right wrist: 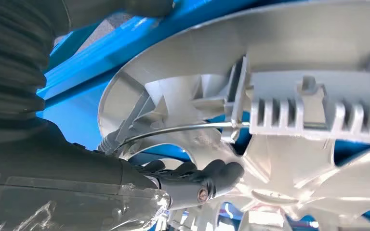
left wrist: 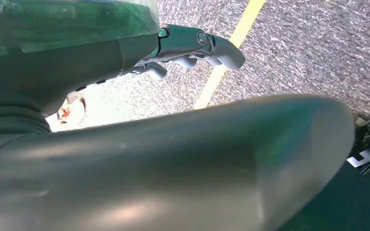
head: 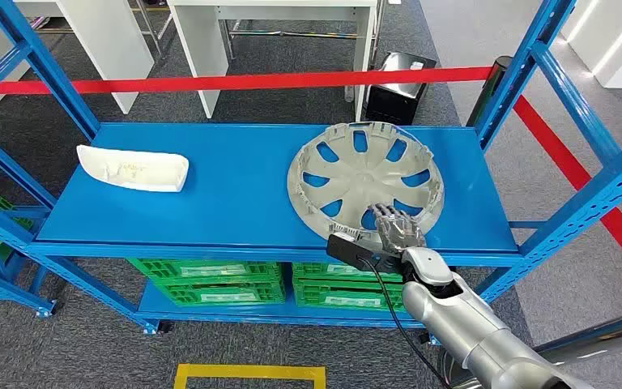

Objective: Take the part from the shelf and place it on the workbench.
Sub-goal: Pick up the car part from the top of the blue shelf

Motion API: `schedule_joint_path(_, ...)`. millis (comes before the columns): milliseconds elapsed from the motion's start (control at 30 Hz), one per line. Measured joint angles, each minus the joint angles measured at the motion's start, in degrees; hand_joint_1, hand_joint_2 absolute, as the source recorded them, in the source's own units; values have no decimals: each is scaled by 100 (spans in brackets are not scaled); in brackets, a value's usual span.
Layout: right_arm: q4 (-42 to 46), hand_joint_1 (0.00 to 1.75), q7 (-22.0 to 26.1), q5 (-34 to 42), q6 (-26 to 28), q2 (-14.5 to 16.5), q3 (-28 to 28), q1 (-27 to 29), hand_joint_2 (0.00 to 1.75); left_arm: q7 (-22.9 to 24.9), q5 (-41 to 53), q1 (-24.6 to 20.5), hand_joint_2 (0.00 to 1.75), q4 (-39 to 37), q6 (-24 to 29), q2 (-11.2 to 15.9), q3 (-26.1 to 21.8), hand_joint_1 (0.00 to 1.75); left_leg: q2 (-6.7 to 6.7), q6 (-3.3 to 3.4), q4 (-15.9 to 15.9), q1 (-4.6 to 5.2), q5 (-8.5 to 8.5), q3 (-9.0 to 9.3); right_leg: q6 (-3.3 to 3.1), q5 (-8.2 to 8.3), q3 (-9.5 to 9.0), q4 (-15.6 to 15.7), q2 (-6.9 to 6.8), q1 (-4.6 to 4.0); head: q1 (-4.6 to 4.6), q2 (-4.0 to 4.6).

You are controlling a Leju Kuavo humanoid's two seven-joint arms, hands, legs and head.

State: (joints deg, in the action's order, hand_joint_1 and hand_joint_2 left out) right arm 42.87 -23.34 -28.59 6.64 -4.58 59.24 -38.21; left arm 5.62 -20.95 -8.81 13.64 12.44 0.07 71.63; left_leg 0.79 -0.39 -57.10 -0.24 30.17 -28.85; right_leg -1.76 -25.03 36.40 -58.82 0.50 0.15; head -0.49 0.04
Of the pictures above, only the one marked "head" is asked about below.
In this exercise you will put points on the white desk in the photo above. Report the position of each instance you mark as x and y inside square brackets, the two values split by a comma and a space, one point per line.
[107, 43]
[198, 53]

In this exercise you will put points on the grey plastic wheel cover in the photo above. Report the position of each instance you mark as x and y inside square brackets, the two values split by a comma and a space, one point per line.
[354, 182]

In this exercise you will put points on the shiny metal pole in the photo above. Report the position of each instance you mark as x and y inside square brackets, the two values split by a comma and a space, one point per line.
[601, 338]

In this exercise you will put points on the black bin with shiny lid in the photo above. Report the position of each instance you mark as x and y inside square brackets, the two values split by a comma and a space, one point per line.
[391, 104]

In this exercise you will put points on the black stanchion post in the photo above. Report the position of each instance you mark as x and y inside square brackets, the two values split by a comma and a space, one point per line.
[485, 102]

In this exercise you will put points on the red barrier belt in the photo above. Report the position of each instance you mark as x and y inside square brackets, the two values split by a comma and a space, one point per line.
[236, 83]
[568, 161]

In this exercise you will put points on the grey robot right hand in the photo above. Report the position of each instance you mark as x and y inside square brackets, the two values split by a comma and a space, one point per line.
[397, 231]

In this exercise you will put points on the yellow floor tape square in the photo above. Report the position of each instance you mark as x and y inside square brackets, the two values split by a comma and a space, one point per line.
[246, 370]

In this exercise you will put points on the white plastic shell part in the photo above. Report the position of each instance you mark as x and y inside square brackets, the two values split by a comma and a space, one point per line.
[139, 172]

